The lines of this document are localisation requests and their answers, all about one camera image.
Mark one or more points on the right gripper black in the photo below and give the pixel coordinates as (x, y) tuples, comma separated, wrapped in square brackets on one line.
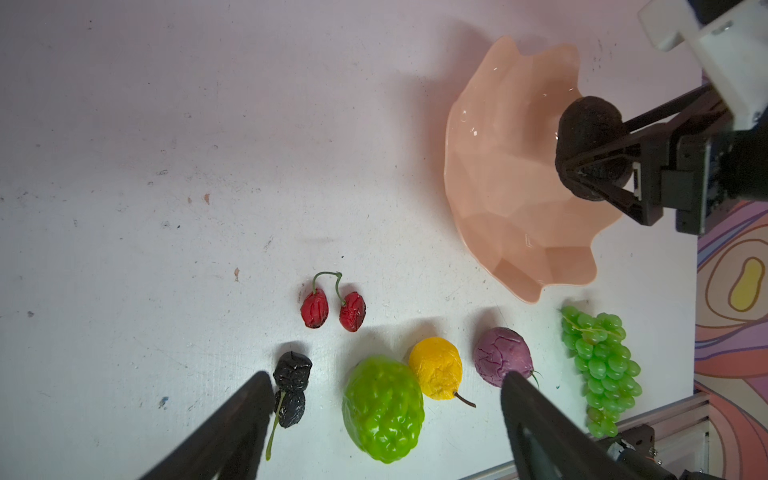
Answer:
[(698, 174)]

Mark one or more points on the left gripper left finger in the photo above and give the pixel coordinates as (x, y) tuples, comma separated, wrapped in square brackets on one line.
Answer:
[(229, 444)]

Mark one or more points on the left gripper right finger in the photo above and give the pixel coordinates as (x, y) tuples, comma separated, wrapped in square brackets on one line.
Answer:
[(545, 443)]

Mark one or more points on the dark fake avocado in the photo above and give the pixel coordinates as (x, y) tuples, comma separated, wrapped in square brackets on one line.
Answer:
[(586, 124)]

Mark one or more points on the purple fake fruit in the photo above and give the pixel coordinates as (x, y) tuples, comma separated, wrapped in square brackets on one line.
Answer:
[(500, 351)]

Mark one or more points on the green fake grape bunch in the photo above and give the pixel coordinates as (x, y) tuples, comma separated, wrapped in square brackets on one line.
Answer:
[(610, 386)]

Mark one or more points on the yellow fake pear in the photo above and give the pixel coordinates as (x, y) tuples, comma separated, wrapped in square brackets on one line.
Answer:
[(437, 364)]

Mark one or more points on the bumpy green fake fruit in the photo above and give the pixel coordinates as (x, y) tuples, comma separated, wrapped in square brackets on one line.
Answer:
[(383, 408)]

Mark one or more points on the pink scalloped fruit bowl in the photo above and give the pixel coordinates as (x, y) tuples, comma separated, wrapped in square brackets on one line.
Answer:
[(508, 203)]

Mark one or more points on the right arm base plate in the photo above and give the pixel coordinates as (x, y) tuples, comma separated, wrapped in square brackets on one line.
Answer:
[(632, 449)]

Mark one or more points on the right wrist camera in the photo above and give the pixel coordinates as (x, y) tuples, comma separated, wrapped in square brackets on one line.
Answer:
[(731, 49)]

